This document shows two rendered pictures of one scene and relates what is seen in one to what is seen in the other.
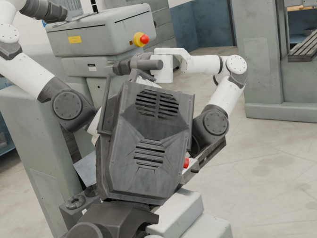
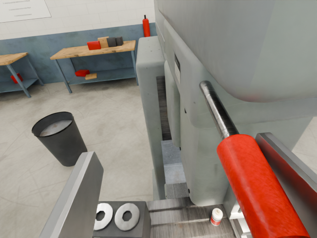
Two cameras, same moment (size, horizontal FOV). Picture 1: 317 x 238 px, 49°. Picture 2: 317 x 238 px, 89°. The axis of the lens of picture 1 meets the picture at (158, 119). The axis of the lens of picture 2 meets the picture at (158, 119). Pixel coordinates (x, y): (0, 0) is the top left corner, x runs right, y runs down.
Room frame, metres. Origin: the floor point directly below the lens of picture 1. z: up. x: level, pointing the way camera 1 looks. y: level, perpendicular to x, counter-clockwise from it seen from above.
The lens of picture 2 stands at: (1.34, 0.08, 1.78)
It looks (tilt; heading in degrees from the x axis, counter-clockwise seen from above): 38 degrees down; 45
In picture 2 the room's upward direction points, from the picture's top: 6 degrees counter-clockwise
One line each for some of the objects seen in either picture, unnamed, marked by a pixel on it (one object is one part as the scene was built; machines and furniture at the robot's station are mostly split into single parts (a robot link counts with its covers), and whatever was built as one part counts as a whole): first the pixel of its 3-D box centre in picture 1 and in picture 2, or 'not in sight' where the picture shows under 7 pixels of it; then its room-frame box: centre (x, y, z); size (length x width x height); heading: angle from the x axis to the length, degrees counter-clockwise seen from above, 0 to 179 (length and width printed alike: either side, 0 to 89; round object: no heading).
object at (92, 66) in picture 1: (103, 59); (234, 49); (1.67, 0.19, 1.68); 0.34 x 0.24 x 0.10; 45
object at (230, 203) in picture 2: not in sight; (243, 188); (1.57, 0.08, 1.45); 0.04 x 0.04 x 0.21; 45
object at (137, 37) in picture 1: (139, 39); not in sight; (1.48, 0.00, 1.76); 0.06 x 0.02 x 0.06; 135
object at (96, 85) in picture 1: (119, 100); (224, 140); (1.65, 0.16, 1.47); 0.21 x 0.19 x 0.32; 135
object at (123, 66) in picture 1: (135, 65); not in sight; (1.30, 0.04, 1.70); 0.13 x 0.12 x 0.10; 135
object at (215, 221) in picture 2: not in sight; (216, 216); (1.67, 0.13, 1.01); 0.04 x 0.04 x 0.11
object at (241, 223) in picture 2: not in sight; (257, 222); (1.73, 0.00, 1.05); 0.15 x 0.06 x 0.04; 136
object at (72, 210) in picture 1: (90, 212); (120, 225); (1.38, 0.40, 1.06); 0.22 x 0.12 x 0.20; 129
